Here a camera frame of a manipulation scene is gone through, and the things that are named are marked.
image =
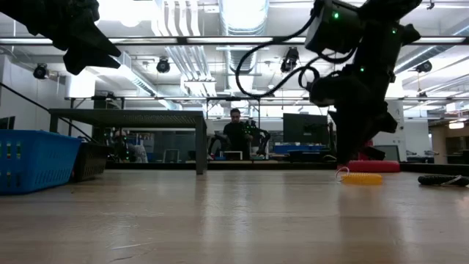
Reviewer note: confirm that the black ceiling spotlight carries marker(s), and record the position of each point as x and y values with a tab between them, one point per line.
291	56
163	66
40	71
425	66

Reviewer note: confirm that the black overhead light beam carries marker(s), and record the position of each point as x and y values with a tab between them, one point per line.
182	40

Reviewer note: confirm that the black plastic basket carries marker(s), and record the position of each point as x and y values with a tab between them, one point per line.
91	161

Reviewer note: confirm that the person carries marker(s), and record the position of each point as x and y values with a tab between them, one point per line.
236	139

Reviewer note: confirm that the grey background monitor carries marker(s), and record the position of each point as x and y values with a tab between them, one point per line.
392	152

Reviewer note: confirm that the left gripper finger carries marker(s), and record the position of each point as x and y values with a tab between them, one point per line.
97	42
82	62

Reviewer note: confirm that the black aluminium table frame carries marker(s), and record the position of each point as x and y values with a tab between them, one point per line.
165	165

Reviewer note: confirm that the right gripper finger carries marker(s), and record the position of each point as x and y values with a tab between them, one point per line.
360	137
343	139

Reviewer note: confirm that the black background robot arm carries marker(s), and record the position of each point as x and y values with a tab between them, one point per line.
263	137
216	141

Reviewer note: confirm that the silver ceiling air duct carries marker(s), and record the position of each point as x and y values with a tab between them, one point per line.
243	18

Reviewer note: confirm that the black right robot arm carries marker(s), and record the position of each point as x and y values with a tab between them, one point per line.
381	40

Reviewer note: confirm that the grey perforated metal shelf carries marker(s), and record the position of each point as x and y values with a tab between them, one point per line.
128	118

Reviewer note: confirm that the red desk lamp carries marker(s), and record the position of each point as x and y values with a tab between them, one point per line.
381	166

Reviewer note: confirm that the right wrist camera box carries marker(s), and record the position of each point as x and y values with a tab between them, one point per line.
333	33

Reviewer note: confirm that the black computer monitor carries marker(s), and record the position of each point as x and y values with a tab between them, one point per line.
304	128

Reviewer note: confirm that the blue plastic basket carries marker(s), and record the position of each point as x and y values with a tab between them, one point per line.
40	161

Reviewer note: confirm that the blue background bin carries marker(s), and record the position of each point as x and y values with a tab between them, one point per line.
297	149

